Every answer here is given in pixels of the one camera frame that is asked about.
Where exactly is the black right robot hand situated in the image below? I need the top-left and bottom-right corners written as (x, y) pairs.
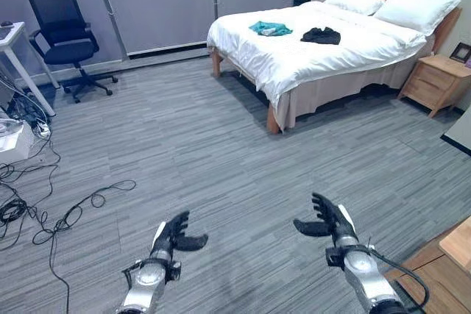
top-left (293, 192), bottom-right (358, 246)

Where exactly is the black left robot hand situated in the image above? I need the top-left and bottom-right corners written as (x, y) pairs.
top-left (152, 210), bottom-right (209, 254)

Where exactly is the beige bed skirt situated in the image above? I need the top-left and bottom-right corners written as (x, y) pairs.
top-left (235, 54), bottom-right (420, 132)

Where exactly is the wooden furniture corner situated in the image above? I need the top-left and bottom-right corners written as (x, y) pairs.
top-left (439, 215), bottom-right (471, 269)

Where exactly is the wooden nightstand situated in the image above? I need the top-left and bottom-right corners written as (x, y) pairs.
top-left (397, 54), bottom-right (471, 119)

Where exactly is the white duvet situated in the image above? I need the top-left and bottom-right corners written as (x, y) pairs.
top-left (206, 0), bottom-right (428, 107)

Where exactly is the white cardboard box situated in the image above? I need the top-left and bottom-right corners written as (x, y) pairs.
top-left (0, 116), bottom-right (35, 165)

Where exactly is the black crumpled garment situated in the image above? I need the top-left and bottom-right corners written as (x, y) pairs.
top-left (300, 26), bottom-right (342, 46)

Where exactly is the teal crumpled garment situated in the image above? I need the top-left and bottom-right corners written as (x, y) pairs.
top-left (248, 21), bottom-right (294, 38)

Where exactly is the black office chair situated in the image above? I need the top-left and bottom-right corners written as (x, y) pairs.
top-left (26, 0), bottom-right (119, 104)

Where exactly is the small white pillow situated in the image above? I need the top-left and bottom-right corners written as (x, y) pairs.
top-left (323, 0), bottom-right (386, 17)

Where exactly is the white desk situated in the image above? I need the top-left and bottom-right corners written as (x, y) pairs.
top-left (0, 21), bottom-right (57, 118)

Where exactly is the large white pillow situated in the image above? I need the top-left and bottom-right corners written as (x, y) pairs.
top-left (373, 0), bottom-right (461, 38)

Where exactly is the black floor cable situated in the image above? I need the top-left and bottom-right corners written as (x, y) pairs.
top-left (0, 89), bottom-right (137, 314)

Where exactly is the dark picture frame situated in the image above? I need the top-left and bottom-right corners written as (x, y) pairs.
top-left (449, 43), bottom-right (471, 63)

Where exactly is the wooden bed frame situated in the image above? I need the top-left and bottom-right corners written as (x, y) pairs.
top-left (210, 0), bottom-right (463, 135)

